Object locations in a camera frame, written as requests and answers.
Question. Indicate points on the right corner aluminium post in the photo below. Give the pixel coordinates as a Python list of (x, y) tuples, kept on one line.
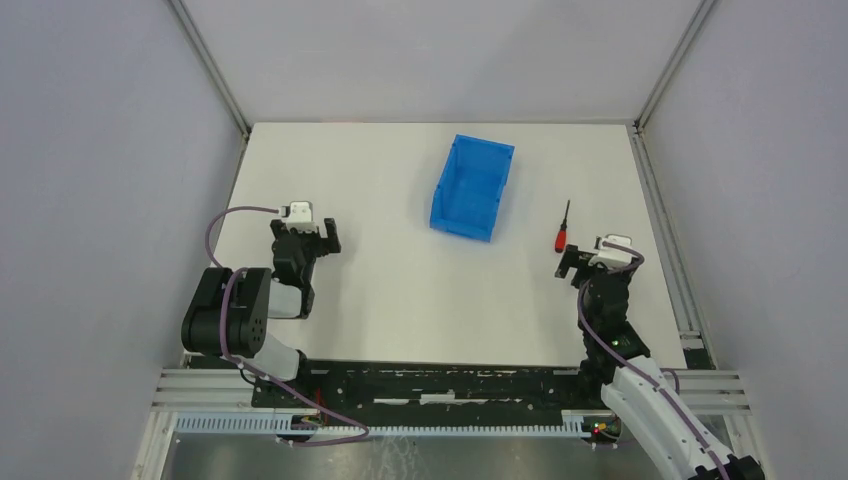
[(690, 34)]

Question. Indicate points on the white slotted cable duct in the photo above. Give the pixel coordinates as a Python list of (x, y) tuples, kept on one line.
[(287, 425)]

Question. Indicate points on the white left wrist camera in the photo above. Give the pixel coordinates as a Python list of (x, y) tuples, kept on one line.
[(298, 216)]

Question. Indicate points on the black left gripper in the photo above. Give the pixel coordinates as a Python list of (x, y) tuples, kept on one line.
[(308, 240)]

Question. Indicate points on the blue plastic storage bin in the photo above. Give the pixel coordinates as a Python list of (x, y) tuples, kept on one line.
[(467, 196)]

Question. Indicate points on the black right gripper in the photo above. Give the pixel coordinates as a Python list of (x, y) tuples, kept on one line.
[(579, 264)]

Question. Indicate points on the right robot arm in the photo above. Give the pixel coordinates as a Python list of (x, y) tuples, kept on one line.
[(620, 369)]

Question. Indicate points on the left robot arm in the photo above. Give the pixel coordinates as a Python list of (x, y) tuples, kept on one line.
[(228, 315)]

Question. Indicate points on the left corner aluminium post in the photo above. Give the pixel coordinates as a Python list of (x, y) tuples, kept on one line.
[(193, 35)]

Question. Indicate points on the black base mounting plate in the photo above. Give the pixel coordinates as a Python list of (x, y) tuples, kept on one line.
[(428, 394)]

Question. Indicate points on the corner aluminium post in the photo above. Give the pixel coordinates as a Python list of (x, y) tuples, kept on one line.
[(193, 35), (690, 34)]

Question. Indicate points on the aluminium right side rail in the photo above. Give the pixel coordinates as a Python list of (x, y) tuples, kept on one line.
[(690, 324)]

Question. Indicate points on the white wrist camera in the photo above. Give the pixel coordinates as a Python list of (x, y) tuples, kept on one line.
[(298, 216), (611, 251)]

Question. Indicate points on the red handled screwdriver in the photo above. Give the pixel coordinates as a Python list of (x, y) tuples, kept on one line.
[(561, 237)]

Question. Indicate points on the aluminium front frame rail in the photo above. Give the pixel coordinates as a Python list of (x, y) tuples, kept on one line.
[(706, 392)]

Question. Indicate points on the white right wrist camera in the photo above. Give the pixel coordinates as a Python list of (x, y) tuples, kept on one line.
[(611, 251)]

